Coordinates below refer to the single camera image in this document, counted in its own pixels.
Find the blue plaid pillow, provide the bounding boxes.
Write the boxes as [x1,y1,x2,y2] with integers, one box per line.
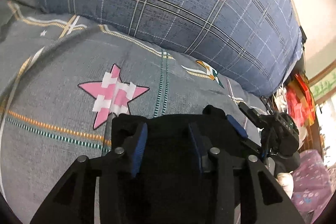
[37,0,303,97]

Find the black pants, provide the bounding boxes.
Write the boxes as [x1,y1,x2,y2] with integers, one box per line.
[110,104,253,224]

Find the purple floral fabric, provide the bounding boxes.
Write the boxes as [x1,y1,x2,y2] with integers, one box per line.
[291,149,333,223]

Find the grey patterned bed sheet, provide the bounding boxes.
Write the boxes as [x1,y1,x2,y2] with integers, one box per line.
[1,0,265,223]

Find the red and white clutter pile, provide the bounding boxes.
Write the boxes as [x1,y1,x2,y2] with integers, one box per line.
[271,72,315,148]

